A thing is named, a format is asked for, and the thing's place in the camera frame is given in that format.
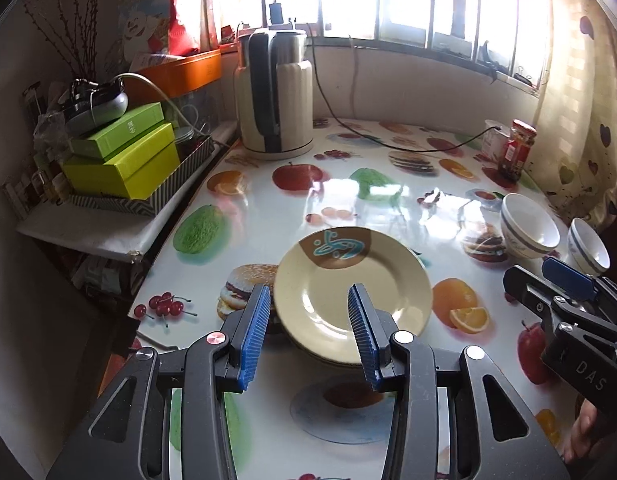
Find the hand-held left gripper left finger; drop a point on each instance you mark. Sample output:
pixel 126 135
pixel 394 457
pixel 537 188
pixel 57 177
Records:
pixel 253 340

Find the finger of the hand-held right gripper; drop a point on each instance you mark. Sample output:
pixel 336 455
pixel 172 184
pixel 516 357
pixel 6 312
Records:
pixel 568 276
pixel 531 295

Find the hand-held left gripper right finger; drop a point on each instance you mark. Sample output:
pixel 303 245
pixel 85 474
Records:
pixel 363 340

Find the small white bowl blue band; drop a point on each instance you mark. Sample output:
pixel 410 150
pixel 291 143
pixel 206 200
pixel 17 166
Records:
pixel 588 247

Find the large white bowl blue band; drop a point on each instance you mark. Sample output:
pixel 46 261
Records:
pixel 528 225

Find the person's right hand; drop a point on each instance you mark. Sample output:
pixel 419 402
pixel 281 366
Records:
pixel 581 432

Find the red label glass jar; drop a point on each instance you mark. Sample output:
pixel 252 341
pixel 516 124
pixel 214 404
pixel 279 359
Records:
pixel 518 152

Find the food print tablecloth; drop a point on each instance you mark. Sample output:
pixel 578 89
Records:
pixel 288 210

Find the cream leaf print curtain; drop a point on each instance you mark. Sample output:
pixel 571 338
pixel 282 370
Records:
pixel 578 110

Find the striped tray box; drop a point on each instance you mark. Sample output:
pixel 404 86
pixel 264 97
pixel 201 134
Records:
pixel 183 175

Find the white shelf board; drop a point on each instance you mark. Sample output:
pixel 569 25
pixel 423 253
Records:
pixel 88 235

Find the thick green box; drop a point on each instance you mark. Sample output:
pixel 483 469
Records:
pixel 128 170

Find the clear plastic container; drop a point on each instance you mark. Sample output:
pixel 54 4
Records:
pixel 188 125

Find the cream electric kettle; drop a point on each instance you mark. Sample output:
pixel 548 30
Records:
pixel 288 100

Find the flat green box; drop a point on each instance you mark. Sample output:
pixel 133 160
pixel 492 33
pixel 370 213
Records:
pixel 123 127

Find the row of small bottles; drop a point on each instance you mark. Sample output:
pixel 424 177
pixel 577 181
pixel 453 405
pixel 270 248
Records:
pixel 36 187

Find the orange box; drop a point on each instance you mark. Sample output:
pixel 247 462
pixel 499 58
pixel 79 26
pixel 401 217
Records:
pixel 188 72

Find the grey electronic device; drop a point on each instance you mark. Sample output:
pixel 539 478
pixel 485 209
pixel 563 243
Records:
pixel 98 107

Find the printed red bag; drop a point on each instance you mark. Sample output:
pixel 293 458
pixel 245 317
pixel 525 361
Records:
pixel 148 10

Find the dried branches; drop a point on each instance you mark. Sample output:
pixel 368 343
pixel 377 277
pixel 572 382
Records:
pixel 73 20

